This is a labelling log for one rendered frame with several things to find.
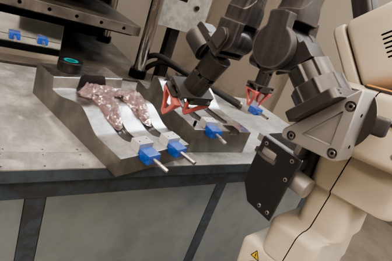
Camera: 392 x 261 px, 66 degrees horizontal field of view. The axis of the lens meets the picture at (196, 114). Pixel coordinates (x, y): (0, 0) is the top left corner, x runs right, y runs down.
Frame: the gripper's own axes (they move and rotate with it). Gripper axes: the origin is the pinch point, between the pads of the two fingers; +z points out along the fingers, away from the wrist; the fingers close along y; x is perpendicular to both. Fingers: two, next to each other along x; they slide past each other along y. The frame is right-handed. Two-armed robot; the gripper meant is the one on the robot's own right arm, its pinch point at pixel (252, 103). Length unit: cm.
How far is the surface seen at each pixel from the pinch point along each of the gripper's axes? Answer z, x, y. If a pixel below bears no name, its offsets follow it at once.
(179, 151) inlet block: 9, 23, 46
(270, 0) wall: -63, -218, -193
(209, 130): 5.5, 15.5, 31.4
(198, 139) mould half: 9.9, 14.0, 33.0
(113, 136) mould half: 9, 15, 63
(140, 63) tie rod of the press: 7, -60, 26
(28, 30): 2, -65, 79
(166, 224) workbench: 45, 15, 35
